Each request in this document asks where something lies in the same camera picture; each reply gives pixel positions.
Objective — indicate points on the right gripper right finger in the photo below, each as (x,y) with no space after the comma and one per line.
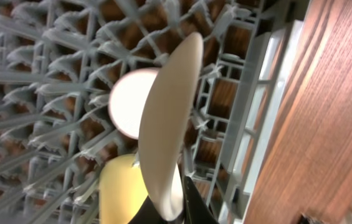
(196,211)

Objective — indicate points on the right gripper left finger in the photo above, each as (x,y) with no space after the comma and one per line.
(147,214)

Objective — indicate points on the yellow plastic cup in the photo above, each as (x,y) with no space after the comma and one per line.
(121,190)

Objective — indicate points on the white plastic spoon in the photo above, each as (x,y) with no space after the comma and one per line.
(164,123)

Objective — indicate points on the pink plastic cup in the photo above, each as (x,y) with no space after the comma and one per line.
(127,100)

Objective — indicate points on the grey dishwasher rack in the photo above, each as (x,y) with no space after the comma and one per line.
(59,61)

